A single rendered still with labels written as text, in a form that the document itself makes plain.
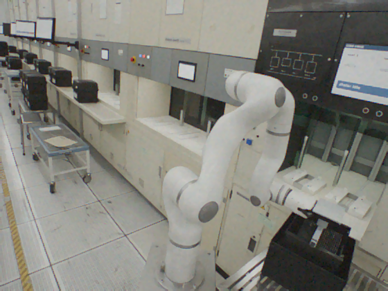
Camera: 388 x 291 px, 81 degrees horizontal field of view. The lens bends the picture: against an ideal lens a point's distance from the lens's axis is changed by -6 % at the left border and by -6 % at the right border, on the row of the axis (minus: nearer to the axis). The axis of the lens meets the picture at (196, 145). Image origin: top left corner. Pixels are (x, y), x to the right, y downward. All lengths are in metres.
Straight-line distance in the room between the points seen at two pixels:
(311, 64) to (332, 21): 0.19
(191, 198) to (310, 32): 0.94
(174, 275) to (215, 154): 0.48
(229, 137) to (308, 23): 0.76
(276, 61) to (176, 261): 1.04
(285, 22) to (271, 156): 0.71
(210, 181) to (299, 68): 0.78
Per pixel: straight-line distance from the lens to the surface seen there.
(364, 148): 2.14
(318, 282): 1.03
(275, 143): 0.92
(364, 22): 1.23
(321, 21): 1.28
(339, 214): 1.01
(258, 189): 0.94
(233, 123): 0.72
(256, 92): 0.71
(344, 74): 1.21
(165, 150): 2.11
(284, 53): 1.33
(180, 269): 0.93
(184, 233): 0.82
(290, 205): 1.00
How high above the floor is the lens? 1.55
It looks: 21 degrees down
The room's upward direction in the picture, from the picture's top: 8 degrees clockwise
